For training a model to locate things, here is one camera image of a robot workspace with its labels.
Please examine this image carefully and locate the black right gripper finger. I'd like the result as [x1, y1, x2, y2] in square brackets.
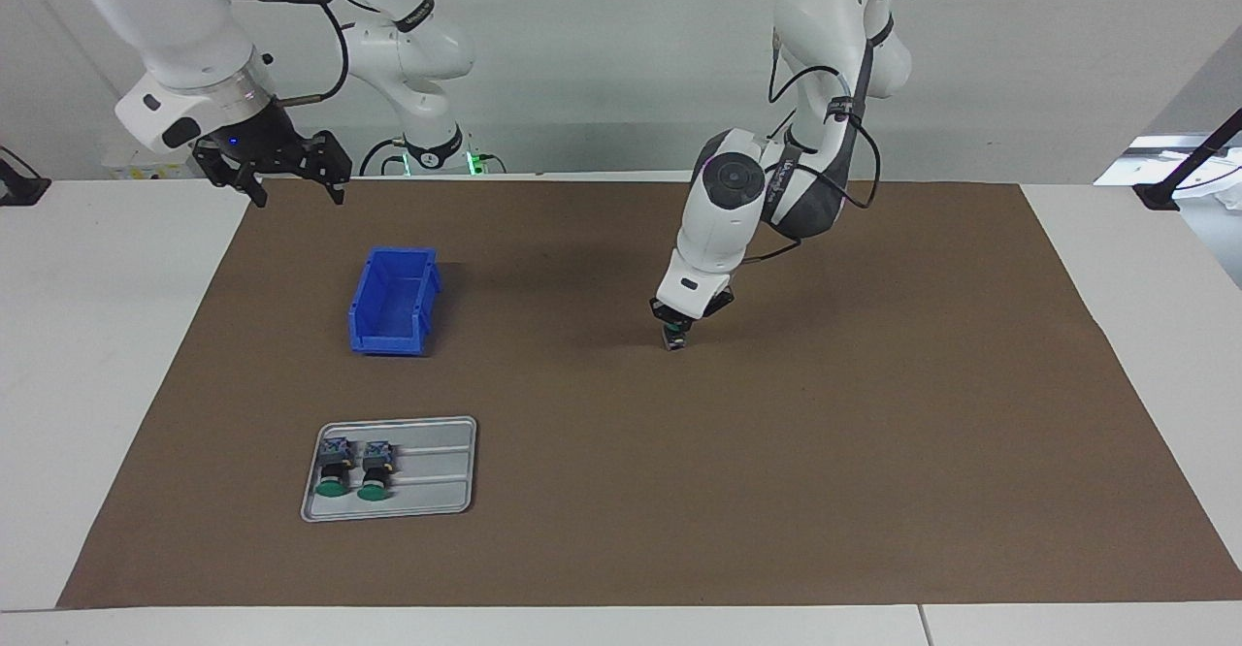
[280, 129, 353, 207]
[191, 141, 269, 210]

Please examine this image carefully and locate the white box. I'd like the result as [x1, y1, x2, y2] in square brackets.
[102, 142, 200, 181]

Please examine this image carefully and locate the brown table mat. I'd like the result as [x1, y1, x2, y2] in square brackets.
[58, 178, 1242, 610]

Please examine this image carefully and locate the blue plastic bin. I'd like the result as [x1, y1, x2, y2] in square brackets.
[348, 247, 442, 357]

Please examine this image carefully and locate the grey metal tray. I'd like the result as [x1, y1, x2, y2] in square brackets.
[300, 416, 478, 523]

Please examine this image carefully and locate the black stand with rod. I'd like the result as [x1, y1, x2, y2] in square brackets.
[1133, 108, 1242, 212]

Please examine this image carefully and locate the black base cable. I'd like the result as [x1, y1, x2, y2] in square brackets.
[359, 137, 409, 178]

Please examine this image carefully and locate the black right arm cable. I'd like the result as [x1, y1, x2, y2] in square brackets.
[272, 1, 351, 106]

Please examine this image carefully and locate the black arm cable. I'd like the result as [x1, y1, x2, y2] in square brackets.
[745, 30, 884, 265]
[272, 1, 351, 106]

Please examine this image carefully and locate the black clamp mount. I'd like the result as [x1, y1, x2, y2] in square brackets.
[0, 146, 51, 207]

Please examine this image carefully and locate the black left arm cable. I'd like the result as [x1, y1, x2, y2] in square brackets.
[745, 30, 884, 265]

